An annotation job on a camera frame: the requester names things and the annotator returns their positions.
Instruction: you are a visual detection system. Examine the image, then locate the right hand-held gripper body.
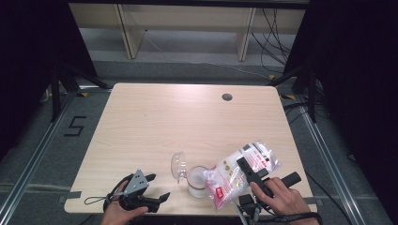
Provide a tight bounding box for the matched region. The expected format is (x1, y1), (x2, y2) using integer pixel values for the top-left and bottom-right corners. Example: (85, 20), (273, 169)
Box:
(232, 168), (303, 225)

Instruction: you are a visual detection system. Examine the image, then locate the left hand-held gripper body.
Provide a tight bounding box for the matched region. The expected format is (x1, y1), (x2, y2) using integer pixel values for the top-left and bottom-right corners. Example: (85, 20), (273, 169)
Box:
(118, 169), (161, 214)

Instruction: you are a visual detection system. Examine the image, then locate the red and clear powder bag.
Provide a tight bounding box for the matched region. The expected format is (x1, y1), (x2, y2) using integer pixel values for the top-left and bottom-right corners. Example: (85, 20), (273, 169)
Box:
(204, 141), (282, 210)

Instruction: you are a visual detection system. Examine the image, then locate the clear glass jar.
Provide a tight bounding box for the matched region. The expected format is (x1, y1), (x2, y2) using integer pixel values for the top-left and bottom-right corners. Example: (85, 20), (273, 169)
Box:
(187, 164), (210, 200)

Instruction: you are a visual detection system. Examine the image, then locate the person's right hand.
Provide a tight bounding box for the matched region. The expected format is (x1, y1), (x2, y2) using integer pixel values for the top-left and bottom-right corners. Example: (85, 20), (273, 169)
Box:
(249, 176), (312, 218)

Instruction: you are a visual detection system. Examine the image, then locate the person's left hand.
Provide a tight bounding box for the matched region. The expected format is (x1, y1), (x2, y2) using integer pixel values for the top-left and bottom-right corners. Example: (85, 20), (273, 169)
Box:
(99, 180), (150, 225)

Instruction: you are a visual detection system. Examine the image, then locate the clear jar lid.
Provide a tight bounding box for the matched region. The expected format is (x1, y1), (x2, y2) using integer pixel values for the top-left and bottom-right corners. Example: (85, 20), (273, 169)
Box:
(170, 152), (189, 184)

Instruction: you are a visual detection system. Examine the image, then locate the grey tape strip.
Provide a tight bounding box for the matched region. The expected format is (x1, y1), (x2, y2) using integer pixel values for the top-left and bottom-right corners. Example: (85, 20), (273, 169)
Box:
(57, 190), (83, 204)
(302, 196), (323, 206)

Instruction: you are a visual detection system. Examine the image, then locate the black metal stand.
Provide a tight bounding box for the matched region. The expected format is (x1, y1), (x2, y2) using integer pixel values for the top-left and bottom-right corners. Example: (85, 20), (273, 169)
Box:
(268, 64), (317, 124)
(50, 62), (111, 123)

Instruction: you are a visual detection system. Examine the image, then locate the black curtain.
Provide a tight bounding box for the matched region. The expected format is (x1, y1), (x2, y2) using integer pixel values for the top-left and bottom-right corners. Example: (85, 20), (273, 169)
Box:
(0, 0), (98, 160)
(283, 0), (398, 219)

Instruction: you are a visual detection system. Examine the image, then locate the beige wooden shelf unit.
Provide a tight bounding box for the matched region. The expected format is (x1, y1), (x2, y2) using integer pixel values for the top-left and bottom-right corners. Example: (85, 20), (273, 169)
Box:
(69, 3), (307, 62)

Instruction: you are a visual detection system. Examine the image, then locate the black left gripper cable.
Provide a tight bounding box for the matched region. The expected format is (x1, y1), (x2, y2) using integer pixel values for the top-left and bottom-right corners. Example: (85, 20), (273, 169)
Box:
(102, 175), (135, 214)

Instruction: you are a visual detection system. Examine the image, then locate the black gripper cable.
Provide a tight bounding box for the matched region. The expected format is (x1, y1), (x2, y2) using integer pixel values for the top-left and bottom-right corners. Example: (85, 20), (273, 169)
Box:
(102, 175), (135, 214)
(256, 211), (320, 225)

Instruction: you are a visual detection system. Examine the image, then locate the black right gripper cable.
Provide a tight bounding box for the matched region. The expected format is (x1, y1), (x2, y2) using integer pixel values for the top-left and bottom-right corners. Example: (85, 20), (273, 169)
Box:
(256, 211), (320, 225)

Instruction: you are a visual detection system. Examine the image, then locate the metal floor rail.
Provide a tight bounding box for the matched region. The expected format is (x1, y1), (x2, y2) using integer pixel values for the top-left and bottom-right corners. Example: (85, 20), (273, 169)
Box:
(295, 99), (364, 225)
(0, 92), (78, 219)

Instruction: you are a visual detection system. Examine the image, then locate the thin dark lanyard cord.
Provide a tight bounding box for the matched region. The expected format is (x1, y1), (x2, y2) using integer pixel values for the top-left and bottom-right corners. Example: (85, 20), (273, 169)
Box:
(84, 194), (125, 206)

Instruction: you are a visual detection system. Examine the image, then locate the black floor cable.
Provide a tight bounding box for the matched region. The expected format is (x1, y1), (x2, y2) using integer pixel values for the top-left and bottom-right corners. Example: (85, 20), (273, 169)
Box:
(283, 101), (312, 111)

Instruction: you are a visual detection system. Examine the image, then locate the white floor cable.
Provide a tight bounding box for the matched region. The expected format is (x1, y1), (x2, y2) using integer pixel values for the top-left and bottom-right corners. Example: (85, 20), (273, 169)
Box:
(144, 29), (271, 81)

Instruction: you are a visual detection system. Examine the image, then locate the bundle of black cables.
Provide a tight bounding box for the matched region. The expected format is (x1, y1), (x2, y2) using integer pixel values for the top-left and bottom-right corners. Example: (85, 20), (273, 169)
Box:
(251, 8), (294, 75)

